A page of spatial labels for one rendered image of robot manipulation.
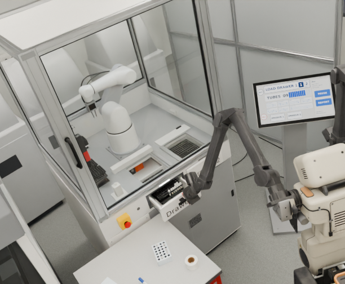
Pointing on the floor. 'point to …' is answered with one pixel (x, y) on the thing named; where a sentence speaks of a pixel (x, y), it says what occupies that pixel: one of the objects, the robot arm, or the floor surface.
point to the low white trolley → (150, 259)
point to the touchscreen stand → (290, 172)
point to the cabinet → (184, 215)
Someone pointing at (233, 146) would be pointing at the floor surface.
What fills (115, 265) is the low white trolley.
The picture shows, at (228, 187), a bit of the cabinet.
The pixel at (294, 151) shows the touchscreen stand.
